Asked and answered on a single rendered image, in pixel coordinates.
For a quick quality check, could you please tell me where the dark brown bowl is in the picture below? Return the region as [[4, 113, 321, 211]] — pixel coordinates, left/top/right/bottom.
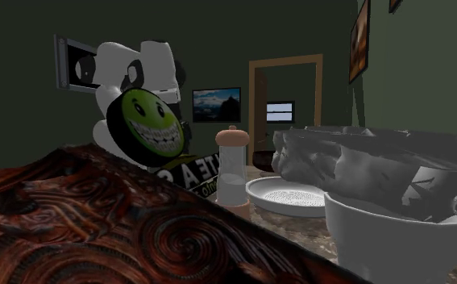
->
[[251, 149, 277, 178]]

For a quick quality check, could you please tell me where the window with dark frame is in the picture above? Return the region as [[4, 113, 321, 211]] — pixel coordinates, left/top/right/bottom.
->
[[266, 100, 296, 124]]

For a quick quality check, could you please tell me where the large white bowl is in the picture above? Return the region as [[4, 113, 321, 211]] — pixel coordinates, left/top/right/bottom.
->
[[323, 191, 457, 284]]

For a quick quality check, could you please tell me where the white round perforated dish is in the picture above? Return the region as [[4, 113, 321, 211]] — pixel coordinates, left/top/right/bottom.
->
[[245, 176, 328, 219]]

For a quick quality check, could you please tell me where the green smiley face black disc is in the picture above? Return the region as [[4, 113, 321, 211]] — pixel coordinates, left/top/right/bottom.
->
[[106, 87, 186, 169]]

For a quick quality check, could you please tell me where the grey crumpled bag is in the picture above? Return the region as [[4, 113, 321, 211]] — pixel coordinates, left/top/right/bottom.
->
[[270, 125, 457, 224]]

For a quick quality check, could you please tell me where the black box with pale lettering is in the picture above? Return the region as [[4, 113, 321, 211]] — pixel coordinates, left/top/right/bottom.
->
[[152, 152, 220, 198]]

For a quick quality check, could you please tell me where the grey framed wall picture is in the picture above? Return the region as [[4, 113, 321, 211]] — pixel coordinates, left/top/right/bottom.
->
[[53, 34, 100, 95]]

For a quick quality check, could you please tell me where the mountain landscape wall picture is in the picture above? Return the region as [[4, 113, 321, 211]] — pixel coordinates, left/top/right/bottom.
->
[[191, 86, 242, 124]]

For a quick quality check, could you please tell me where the patterned red brown robot stand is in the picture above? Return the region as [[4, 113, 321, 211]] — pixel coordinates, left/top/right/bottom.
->
[[0, 143, 372, 284]]

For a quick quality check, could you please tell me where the wooden door frame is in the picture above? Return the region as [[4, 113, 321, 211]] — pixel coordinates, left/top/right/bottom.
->
[[247, 53, 325, 166]]

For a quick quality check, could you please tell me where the large orange wall picture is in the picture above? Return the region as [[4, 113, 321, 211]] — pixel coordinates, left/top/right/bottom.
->
[[347, 0, 372, 86]]

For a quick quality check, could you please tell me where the clear grinder with pink cap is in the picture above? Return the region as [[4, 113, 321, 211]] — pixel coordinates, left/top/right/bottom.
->
[[214, 124, 251, 220]]

